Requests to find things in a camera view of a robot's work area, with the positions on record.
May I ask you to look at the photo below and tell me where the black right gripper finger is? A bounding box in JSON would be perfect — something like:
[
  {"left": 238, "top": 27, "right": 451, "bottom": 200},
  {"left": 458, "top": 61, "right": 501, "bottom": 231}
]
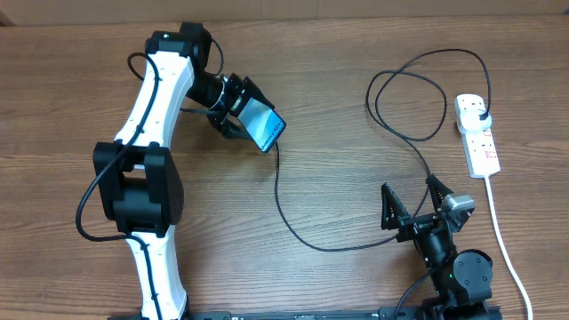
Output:
[
  {"left": 381, "top": 183, "right": 410, "bottom": 230},
  {"left": 426, "top": 173, "right": 453, "bottom": 212}
]

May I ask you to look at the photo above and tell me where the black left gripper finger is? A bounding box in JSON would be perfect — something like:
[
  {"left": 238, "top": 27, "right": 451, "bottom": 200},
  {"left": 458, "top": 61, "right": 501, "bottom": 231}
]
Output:
[
  {"left": 237, "top": 76, "right": 275, "bottom": 116},
  {"left": 214, "top": 117, "right": 252, "bottom": 140}
]

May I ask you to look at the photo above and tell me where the Samsung Galaxy smartphone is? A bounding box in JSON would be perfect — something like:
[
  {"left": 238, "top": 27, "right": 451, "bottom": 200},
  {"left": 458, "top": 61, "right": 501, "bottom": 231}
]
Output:
[{"left": 237, "top": 98, "right": 286, "bottom": 153}]

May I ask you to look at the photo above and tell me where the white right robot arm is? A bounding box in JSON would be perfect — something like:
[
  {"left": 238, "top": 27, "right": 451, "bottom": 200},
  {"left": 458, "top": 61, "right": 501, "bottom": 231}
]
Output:
[{"left": 378, "top": 174, "right": 501, "bottom": 319}]

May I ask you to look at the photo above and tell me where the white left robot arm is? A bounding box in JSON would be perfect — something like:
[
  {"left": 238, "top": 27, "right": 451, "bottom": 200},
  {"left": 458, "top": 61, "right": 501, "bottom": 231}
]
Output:
[{"left": 76, "top": 22, "right": 286, "bottom": 319}]

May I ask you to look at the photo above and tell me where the white charger plug adapter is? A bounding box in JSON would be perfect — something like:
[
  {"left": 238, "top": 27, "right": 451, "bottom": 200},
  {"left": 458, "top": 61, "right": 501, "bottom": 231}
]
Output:
[{"left": 457, "top": 108, "right": 493, "bottom": 134}]

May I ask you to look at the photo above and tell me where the white power strip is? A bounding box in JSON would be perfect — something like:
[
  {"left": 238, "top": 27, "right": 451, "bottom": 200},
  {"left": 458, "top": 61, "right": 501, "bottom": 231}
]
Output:
[{"left": 453, "top": 93, "right": 501, "bottom": 179}]

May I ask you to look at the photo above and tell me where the white power strip cord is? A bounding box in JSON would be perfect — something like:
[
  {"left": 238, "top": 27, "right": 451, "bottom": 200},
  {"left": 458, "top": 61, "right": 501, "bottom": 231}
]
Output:
[{"left": 483, "top": 175, "right": 534, "bottom": 320}]

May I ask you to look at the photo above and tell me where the black charger cable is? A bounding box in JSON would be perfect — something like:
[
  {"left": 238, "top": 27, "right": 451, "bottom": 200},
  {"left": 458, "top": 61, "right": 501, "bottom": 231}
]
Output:
[{"left": 273, "top": 48, "right": 493, "bottom": 253}]

